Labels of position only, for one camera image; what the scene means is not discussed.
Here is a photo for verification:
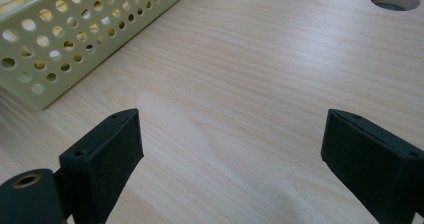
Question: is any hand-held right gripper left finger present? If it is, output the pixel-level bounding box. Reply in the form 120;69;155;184
58;107;145;224

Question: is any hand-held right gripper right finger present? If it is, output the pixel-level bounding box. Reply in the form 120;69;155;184
320;108;424;224

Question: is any pale green perforated plastic basket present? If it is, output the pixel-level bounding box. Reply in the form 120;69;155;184
0;0;198;111

